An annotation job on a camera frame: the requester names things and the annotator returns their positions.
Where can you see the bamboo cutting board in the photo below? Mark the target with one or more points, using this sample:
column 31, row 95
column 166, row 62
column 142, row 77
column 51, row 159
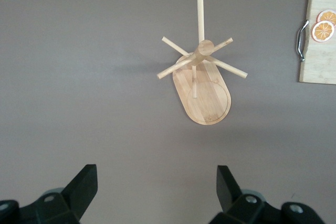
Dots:
column 320, row 61

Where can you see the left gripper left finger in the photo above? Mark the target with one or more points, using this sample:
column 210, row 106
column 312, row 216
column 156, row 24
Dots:
column 78, row 195

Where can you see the orange fruit slice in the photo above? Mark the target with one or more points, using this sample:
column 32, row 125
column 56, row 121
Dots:
column 323, row 31
column 328, row 15

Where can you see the wooden cup rack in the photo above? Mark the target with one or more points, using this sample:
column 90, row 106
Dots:
column 207, row 98

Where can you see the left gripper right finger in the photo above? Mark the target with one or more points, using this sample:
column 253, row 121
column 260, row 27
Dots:
column 231, row 197

